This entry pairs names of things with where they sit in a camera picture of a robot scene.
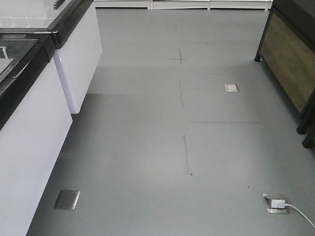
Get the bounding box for grey floor socket cover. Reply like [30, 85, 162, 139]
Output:
[54, 189, 81, 210]

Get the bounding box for white chest freezer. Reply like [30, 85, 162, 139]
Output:
[0, 34, 72, 236]
[0, 0, 102, 114]

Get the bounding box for open floor power socket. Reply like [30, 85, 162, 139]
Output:
[262, 193, 289, 214]

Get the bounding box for black wooden produce stand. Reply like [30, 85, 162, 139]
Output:
[254, 0, 315, 148]

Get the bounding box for white supermarket shelf unit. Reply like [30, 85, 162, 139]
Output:
[94, 0, 273, 11]

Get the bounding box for white power cable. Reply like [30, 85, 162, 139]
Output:
[284, 203, 315, 229]

